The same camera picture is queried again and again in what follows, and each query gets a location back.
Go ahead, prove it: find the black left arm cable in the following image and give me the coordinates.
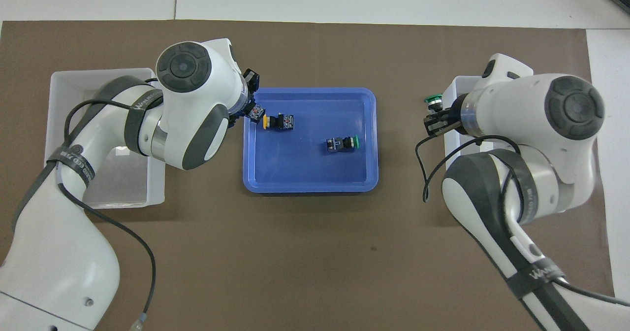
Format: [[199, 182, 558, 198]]
[[57, 77, 157, 331]]

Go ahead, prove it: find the brown table mat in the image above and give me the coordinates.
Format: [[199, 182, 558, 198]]
[[0, 20, 618, 331]]

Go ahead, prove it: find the translucent white plastic box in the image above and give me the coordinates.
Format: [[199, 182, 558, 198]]
[[441, 76, 493, 174], [47, 68, 166, 210]]

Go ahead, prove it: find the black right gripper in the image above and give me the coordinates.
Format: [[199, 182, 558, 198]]
[[424, 94, 469, 137]]

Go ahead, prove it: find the blue plastic tray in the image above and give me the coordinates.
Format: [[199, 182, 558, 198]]
[[243, 87, 379, 194]]

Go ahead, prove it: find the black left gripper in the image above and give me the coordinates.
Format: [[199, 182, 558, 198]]
[[230, 68, 260, 125]]

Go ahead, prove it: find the green push button switch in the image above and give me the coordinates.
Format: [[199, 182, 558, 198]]
[[326, 135, 362, 153], [424, 93, 446, 115]]

